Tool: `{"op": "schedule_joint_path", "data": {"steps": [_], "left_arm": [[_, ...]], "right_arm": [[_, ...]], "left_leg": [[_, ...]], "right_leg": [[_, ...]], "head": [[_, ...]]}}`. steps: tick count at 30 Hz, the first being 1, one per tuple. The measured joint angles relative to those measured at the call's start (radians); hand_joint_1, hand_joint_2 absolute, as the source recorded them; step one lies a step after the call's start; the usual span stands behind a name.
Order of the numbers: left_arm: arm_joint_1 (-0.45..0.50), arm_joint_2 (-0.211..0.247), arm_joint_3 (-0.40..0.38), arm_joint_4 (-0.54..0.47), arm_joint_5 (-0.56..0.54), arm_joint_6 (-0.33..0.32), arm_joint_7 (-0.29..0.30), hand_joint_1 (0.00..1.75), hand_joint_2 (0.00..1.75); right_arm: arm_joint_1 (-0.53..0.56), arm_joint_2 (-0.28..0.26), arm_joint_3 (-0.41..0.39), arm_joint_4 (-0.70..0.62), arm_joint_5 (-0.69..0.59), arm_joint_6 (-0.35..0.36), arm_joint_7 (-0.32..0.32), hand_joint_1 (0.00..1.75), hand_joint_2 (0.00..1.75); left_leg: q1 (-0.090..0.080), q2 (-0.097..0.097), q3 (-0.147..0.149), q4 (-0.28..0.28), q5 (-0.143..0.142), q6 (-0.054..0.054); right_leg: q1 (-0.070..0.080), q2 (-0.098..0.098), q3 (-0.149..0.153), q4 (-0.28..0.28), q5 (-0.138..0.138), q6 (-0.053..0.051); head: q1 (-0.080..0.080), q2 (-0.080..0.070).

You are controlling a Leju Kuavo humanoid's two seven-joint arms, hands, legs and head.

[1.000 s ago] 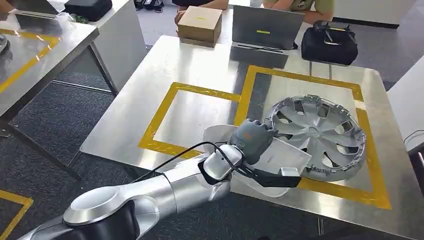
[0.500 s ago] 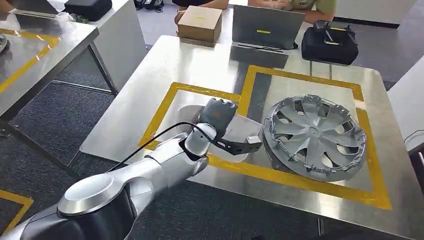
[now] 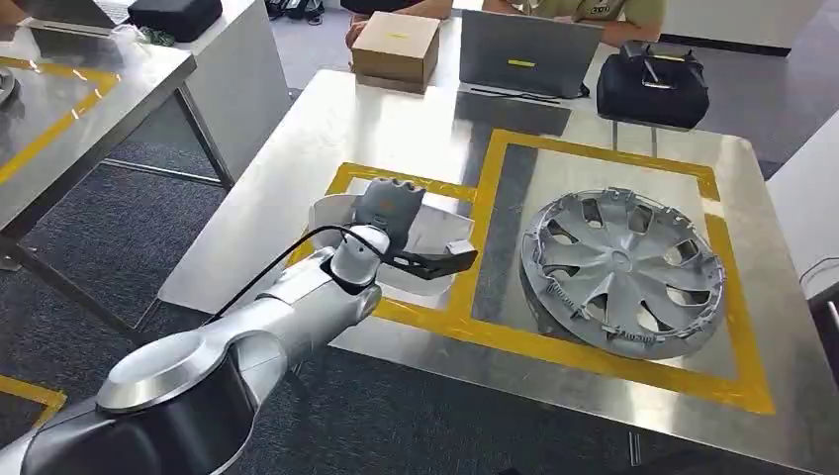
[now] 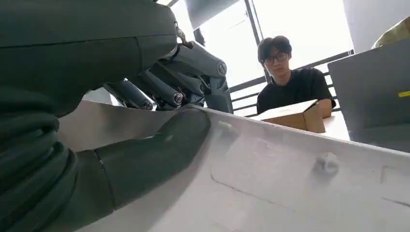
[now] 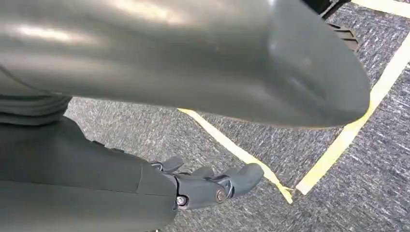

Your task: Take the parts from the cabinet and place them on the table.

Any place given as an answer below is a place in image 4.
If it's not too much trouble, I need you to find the brown cardboard box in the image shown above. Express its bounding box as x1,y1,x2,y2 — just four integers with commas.
251,99,326,134

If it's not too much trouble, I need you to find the dark window post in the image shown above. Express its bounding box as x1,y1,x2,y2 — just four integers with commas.
243,0,273,84

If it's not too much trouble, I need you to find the person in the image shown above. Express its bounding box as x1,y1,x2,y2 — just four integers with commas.
371,16,410,50
256,35,337,119

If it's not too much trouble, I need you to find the white moulded sheet part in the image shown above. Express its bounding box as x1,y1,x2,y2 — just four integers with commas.
58,99,410,232

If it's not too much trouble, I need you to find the grey flat panel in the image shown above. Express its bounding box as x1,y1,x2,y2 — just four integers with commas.
327,38,410,154

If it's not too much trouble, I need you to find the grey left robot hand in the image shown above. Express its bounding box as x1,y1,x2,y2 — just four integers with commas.
0,0,235,232

